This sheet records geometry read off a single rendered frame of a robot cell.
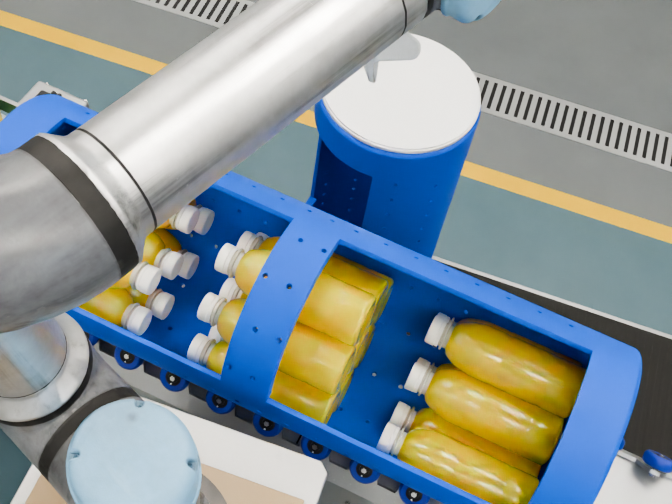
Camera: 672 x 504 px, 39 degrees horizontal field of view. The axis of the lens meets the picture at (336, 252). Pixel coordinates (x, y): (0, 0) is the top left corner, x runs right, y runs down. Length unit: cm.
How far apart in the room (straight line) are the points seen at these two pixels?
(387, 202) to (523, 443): 57
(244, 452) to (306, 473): 8
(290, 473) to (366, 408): 28
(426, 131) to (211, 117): 106
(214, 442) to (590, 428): 44
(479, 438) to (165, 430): 55
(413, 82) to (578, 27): 189
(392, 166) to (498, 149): 145
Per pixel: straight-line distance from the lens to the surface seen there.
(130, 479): 89
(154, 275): 130
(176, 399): 144
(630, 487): 150
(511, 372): 126
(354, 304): 120
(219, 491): 112
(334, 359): 122
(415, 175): 163
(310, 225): 123
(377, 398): 141
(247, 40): 60
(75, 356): 92
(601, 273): 286
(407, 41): 97
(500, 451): 133
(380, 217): 171
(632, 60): 348
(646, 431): 247
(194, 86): 58
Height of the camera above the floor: 222
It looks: 55 degrees down
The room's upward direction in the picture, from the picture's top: 11 degrees clockwise
